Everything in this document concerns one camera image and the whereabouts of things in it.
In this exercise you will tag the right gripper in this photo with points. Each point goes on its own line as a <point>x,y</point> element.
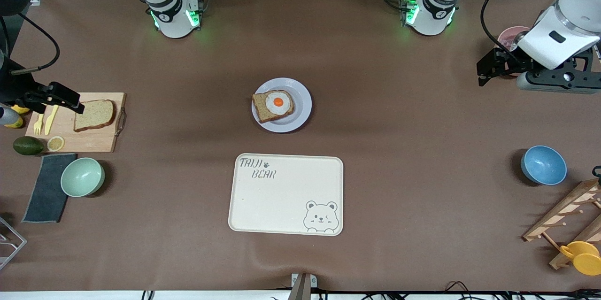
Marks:
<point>14,88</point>

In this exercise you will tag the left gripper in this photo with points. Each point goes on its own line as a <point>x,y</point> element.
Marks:
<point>506,62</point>

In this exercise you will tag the brown bread slice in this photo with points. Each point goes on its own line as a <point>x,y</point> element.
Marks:
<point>96,114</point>
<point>262,108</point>

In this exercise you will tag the lavender round plate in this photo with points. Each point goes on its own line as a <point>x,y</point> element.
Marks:
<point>300,103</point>

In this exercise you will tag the fried egg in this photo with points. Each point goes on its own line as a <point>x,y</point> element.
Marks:
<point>278,102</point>

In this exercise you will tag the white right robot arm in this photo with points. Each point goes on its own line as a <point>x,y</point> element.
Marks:
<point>173,18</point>

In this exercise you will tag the yellow plastic knife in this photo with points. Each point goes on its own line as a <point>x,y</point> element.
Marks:
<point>50,121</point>

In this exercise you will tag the pink bowl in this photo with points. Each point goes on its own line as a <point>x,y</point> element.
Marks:
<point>507,37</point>

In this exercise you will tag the yellow plastic fork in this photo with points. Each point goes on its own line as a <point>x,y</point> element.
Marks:
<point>38,126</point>

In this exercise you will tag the yellow lemon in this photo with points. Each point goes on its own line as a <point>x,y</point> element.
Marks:
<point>21,109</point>
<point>14,124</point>

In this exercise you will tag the lemon slice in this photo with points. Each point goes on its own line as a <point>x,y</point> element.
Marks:
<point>55,143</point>

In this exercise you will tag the wooden cutting board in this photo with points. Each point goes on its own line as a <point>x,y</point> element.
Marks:
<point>89,140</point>

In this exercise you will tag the green avocado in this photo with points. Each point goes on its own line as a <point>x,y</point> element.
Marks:
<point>28,145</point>

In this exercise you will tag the mint green bowl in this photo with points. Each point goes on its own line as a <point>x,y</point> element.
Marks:
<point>82,178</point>

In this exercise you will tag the dark grey cloth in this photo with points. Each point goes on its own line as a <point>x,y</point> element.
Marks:
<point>44,196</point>

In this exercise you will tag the blue bowl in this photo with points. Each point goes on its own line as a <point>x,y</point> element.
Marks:
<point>543,165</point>

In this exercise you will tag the wooden peg rack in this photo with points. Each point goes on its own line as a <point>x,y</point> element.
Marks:
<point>563,213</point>

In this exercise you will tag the yellow cup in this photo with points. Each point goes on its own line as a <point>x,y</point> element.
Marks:
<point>584,258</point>

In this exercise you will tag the cream bear print tray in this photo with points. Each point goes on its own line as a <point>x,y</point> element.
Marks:
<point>281,196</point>

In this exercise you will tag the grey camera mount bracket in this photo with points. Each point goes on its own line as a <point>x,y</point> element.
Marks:
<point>301,286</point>

